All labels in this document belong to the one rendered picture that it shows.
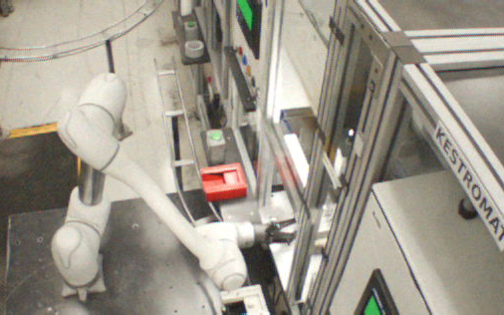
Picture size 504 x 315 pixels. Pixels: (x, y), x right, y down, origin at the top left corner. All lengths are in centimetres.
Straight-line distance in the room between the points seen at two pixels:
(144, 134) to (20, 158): 89
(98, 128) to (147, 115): 226
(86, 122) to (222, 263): 57
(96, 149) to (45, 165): 207
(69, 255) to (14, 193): 158
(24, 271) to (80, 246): 40
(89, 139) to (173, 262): 81
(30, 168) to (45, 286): 153
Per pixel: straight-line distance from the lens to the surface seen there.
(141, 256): 214
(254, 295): 181
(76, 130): 147
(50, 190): 337
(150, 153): 346
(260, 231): 174
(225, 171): 202
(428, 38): 88
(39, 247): 226
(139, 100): 388
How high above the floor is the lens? 245
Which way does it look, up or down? 46 degrees down
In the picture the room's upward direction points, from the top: 4 degrees clockwise
